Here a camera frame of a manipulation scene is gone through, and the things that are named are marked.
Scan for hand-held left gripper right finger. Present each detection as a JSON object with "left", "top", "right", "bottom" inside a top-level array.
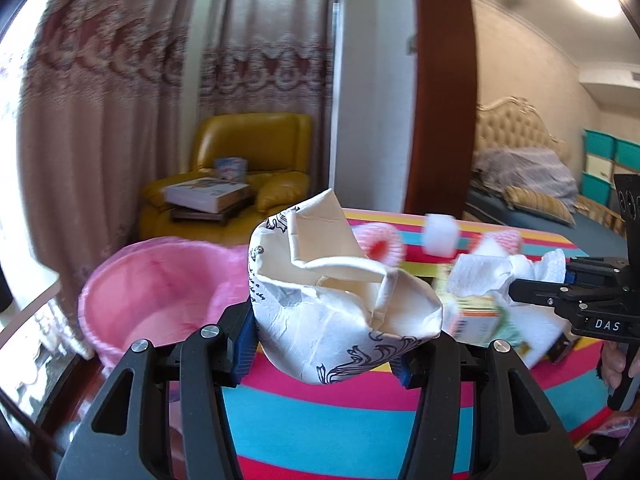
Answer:
[{"left": 392, "top": 332, "right": 587, "bottom": 480}]

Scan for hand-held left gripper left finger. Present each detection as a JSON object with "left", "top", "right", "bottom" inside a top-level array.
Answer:
[{"left": 55, "top": 300, "right": 259, "bottom": 480}]

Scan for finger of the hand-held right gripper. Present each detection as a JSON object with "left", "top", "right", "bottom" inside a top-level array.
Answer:
[
  {"left": 509, "top": 277, "right": 577, "bottom": 309},
  {"left": 564, "top": 256, "right": 630, "bottom": 287}
]

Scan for pink foam fruit net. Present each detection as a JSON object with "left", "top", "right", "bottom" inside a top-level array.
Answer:
[
  {"left": 351, "top": 224, "right": 404, "bottom": 264},
  {"left": 471, "top": 230, "right": 524, "bottom": 262}
]

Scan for white tissue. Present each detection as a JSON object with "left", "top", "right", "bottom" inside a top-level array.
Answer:
[{"left": 447, "top": 249, "right": 568, "bottom": 307}]

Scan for white paper cup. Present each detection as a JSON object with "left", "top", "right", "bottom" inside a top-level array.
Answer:
[{"left": 247, "top": 188, "right": 445, "bottom": 386}]

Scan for pink bin with pink bag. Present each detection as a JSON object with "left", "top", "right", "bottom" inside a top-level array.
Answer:
[{"left": 77, "top": 236, "right": 251, "bottom": 381}]

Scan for person's right hand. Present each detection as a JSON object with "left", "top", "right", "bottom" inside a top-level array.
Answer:
[{"left": 599, "top": 344, "right": 627, "bottom": 392}]

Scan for bed with blue sheet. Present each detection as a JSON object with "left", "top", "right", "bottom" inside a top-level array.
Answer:
[{"left": 465, "top": 187, "right": 632, "bottom": 242}]

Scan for green and orange carton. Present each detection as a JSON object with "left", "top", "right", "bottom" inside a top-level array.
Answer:
[{"left": 439, "top": 265, "right": 532, "bottom": 362}]

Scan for striped bolster pillow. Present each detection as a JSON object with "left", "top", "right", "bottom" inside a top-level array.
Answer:
[{"left": 502, "top": 185, "right": 577, "bottom": 227}]

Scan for teal storage drawer unit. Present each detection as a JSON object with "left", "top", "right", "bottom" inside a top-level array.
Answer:
[{"left": 580, "top": 129, "right": 640, "bottom": 209}]

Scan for striped colourful tablecloth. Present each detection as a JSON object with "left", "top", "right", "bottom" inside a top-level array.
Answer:
[{"left": 165, "top": 207, "right": 622, "bottom": 480}]

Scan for white foam block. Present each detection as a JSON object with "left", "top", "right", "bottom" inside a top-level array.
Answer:
[{"left": 424, "top": 213, "right": 460, "bottom": 257}]

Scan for grey dotted pillow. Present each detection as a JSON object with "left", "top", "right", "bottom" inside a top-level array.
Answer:
[{"left": 472, "top": 147, "right": 579, "bottom": 202}]

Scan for brown flat box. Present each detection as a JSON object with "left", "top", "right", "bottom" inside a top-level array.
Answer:
[{"left": 170, "top": 204, "right": 251, "bottom": 224}]

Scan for flat white cardboard box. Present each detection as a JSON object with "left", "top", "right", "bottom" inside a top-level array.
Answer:
[{"left": 165, "top": 176, "right": 251, "bottom": 214}]

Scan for beige tufted headboard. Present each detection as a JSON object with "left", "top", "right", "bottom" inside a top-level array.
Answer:
[{"left": 472, "top": 96, "right": 572, "bottom": 173}]

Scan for small blue printed box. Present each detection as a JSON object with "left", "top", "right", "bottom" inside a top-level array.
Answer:
[{"left": 215, "top": 156, "right": 250, "bottom": 184}]

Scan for yellow leather armchair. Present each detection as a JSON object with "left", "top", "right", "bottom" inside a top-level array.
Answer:
[{"left": 138, "top": 112, "right": 314, "bottom": 257}]

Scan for pink patterned curtain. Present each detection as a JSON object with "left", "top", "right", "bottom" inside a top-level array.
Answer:
[
  {"left": 197, "top": 0, "right": 337, "bottom": 188},
  {"left": 0, "top": 0, "right": 213, "bottom": 366}
]

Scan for brown wooden door frame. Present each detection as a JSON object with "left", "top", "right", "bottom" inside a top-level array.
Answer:
[{"left": 404, "top": 0, "right": 482, "bottom": 222}]

